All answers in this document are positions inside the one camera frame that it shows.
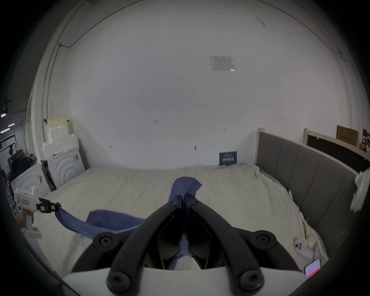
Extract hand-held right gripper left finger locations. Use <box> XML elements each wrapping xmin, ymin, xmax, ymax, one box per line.
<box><xmin>72</xmin><ymin>195</ymin><xmax>185</xmax><ymax>292</ymax></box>

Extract paper sheet on wall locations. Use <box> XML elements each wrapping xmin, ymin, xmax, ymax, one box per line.
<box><xmin>210</xmin><ymin>55</ymin><xmax>235</xmax><ymax>72</ymax></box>

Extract dark blue shirt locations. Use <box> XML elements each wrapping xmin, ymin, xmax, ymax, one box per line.
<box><xmin>53</xmin><ymin>176</ymin><xmax>203</xmax><ymax>271</ymax></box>

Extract person's left hand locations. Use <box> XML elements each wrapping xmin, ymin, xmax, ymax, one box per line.
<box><xmin>15</xmin><ymin>212</ymin><xmax>34</xmax><ymax>229</ymax></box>

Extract white hand controller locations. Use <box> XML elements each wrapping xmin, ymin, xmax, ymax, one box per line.
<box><xmin>293</xmin><ymin>235</ymin><xmax>314</xmax><ymax>258</ymax></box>

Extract dark blue book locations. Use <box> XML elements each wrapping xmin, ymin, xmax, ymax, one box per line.
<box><xmin>219</xmin><ymin>151</ymin><xmax>238</xmax><ymax>166</ymax></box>

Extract phone with red screen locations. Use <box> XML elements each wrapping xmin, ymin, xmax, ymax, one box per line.
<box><xmin>304</xmin><ymin>258</ymin><xmax>322</xmax><ymax>278</ymax></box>

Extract white appliance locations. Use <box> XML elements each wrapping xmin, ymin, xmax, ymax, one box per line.
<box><xmin>10</xmin><ymin>163</ymin><xmax>51</xmax><ymax>200</ymax></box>

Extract dark headboard with wooden frame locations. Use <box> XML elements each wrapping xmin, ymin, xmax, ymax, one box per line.
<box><xmin>303</xmin><ymin>128</ymin><xmax>370</xmax><ymax>174</ymax></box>

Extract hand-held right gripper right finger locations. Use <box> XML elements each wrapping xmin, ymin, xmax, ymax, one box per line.
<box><xmin>186</xmin><ymin>195</ymin><xmax>300</xmax><ymax>292</ymax></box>

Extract grey padded headboard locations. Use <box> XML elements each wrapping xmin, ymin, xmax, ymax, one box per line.
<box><xmin>256</xmin><ymin>127</ymin><xmax>360</xmax><ymax>255</ymax></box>

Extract white cloth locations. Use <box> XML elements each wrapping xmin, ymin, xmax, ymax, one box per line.
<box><xmin>350</xmin><ymin>167</ymin><xmax>370</xmax><ymax>213</ymax></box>

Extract white washing machine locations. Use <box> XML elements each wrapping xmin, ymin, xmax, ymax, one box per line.
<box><xmin>40</xmin><ymin>116</ymin><xmax>86</xmax><ymax>192</ymax></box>

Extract bed with beige sheet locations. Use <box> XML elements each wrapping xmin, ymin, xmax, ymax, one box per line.
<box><xmin>27</xmin><ymin>163</ymin><xmax>330</xmax><ymax>278</ymax></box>

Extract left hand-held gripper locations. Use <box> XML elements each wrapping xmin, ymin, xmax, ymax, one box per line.
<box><xmin>14</xmin><ymin>186</ymin><xmax>61</xmax><ymax>240</ymax></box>

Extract brown carton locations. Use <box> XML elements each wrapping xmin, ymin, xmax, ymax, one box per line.
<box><xmin>336</xmin><ymin>125</ymin><xmax>360</xmax><ymax>148</ymax></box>

